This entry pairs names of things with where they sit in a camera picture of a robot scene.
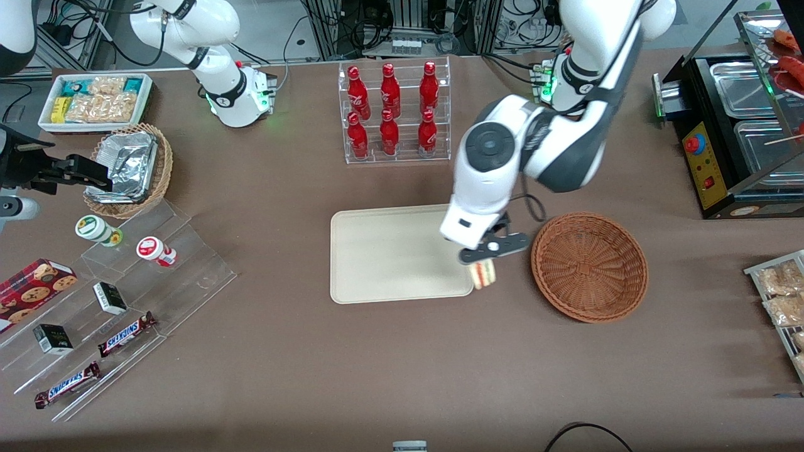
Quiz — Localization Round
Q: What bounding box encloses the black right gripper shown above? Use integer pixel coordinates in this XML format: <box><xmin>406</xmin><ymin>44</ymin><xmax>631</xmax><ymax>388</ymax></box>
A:
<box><xmin>0</xmin><ymin>124</ymin><xmax>114</xmax><ymax>195</ymax></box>

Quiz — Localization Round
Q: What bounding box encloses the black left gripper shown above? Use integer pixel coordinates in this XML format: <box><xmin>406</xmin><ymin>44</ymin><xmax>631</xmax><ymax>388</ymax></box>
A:
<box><xmin>458</xmin><ymin>212</ymin><xmax>530</xmax><ymax>265</ymax></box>

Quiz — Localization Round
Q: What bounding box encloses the triangular sandwich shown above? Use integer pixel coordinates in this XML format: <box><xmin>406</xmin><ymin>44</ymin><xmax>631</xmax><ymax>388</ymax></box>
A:
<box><xmin>469</xmin><ymin>260</ymin><xmax>499</xmax><ymax>291</ymax></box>

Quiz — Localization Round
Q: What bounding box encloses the white rectangular snack tray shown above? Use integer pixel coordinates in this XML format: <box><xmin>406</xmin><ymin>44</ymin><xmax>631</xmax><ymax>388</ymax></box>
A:
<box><xmin>38</xmin><ymin>73</ymin><xmax>154</xmax><ymax>134</ymax></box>

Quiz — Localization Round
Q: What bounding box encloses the tan wicker basket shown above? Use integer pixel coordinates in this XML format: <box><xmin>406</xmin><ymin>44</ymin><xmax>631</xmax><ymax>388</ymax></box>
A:
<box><xmin>83</xmin><ymin>123</ymin><xmax>174</xmax><ymax>219</ymax></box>

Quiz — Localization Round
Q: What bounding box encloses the round brown wicker basket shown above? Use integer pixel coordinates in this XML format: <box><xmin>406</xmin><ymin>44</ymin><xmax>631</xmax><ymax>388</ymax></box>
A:
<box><xmin>531</xmin><ymin>212</ymin><xmax>649</xmax><ymax>324</ymax></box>

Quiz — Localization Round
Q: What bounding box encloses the beige rectangular serving tray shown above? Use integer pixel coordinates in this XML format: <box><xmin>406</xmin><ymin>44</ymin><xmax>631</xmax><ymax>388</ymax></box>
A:
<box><xmin>330</xmin><ymin>203</ymin><xmax>475</xmax><ymax>305</ymax></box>

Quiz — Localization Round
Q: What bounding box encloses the tray of packaged snacks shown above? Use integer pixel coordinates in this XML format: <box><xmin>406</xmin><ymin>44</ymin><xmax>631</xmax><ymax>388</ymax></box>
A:
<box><xmin>744</xmin><ymin>250</ymin><xmax>804</xmax><ymax>384</ymax></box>

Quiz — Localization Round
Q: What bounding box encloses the green lidded yogurt cup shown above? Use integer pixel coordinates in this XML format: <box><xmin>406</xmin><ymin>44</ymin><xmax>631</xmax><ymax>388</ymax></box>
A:
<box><xmin>75</xmin><ymin>215</ymin><xmax>124</xmax><ymax>247</ymax></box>

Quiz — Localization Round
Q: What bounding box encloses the silver foil container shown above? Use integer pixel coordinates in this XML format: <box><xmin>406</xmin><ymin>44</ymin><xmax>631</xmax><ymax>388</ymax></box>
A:
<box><xmin>87</xmin><ymin>131</ymin><xmax>158</xmax><ymax>203</ymax></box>

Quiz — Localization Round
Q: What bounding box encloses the clear bag of crackers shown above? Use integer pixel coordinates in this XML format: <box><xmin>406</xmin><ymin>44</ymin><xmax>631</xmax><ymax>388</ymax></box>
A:
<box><xmin>65</xmin><ymin>77</ymin><xmax>138</xmax><ymax>124</ymax></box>

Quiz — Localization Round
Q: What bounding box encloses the red lidded yogurt cup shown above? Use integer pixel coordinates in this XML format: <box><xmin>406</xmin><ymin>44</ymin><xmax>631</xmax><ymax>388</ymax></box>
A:
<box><xmin>136</xmin><ymin>236</ymin><xmax>178</xmax><ymax>267</ymax></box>

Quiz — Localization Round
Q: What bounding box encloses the red plaid cookie box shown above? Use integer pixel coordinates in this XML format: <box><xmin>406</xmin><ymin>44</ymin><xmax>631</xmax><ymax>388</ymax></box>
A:
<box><xmin>0</xmin><ymin>258</ymin><xmax>79</xmax><ymax>334</ymax></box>

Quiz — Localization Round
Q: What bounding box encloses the small black box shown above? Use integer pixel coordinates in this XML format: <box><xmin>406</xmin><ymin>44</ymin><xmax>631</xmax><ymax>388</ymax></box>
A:
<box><xmin>93</xmin><ymin>282</ymin><xmax>128</xmax><ymax>315</ymax></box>
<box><xmin>33</xmin><ymin>324</ymin><xmax>74</xmax><ymax>355</ymax></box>

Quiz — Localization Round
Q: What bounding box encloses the red cola bottle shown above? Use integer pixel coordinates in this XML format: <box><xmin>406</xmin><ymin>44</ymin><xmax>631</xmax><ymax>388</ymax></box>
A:
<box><xmin>379</xmin><ymin>109</ymin><xmax>400</xmax><ymax>156</ymax></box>
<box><xmin>419</xmin><ymin>61</ymin><xmax>440</xmax><ymax>115</ymax></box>
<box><xmin>347</xmin><ymin>66</ymin><xmax>371</xmax><ymax>120</ymax></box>
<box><xmin>417</xmin><ymin>110</ymin><xmax>438</xmax><ymax>158</ymax></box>
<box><xmin>380</xmin><ymin>63</ymin><xmax>401</xmax><ymax>119</ymax></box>
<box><xmin>347</xmin><ymin>112</ymin><xmax>369</xmax><ymax>159</ymax></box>

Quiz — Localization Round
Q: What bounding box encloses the clear acrylic stepped stand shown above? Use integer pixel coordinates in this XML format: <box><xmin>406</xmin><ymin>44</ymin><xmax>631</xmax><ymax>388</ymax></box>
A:
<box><xmin>0</xmin><ymin>198</ymin><xmax>238</xmax><ymax>422</ymax></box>

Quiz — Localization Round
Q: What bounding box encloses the brown Snickers bar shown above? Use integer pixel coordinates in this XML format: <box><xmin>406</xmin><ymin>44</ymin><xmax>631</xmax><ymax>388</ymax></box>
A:
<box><xmin>97</xmin><ymin>312</ymin><xmax>158</xmax><ymax>358</ymax></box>
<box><xmin>35</xmin><ymin>362</ymin><xmax>101</xmax><ymax>409</ymax></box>

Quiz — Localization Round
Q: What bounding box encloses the clear acrylic bottle rack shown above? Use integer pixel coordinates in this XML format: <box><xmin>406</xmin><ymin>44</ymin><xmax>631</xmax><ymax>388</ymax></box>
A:
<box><xmin>338</xmin><ymin>56</ymin><xmax>452</xmax><ymax>165</ymax></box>

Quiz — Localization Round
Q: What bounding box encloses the black hot food display case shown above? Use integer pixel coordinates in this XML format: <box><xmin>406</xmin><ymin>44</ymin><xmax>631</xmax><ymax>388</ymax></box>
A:
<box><xmin>652</xmin><ymin>0</ymin><xmax>804</xmax><ymax>220</ymax></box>

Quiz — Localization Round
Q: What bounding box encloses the clear bag of pastry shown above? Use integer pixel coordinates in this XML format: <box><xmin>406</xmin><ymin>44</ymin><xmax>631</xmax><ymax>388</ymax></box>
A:
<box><xmin>757</xmin><ymin>261</ymin><xmax>804</xmax><ymax>296</ymax></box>
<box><xmin>763</xmin><ymin>295</ymin><xmax>804</xmax><ymax>328</ymax></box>

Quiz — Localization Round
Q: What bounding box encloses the steel food pan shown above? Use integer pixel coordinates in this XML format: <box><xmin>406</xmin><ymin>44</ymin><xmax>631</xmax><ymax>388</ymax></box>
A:
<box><xmin>710</xmin><ymin>61</ymin><xmax>777</xmax><ymax>119</ymax></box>
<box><xmin>733</xmin><ymin>119</ymin><xmax>804</xmax><ymax>175</ymax></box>

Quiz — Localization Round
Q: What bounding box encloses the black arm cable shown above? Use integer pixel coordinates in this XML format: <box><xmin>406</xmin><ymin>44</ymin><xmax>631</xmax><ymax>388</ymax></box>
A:
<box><xmin>510</xmin><ymin>175</ymin><xmax>548</xmax><ymax>224</ymax></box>

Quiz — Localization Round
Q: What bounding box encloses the black looped table cable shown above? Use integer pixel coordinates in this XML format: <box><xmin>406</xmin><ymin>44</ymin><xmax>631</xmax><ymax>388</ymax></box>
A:
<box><xmin>543</xmin><ymin>422</ymin><xmax>635</xmax><ymax>452</ymax></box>

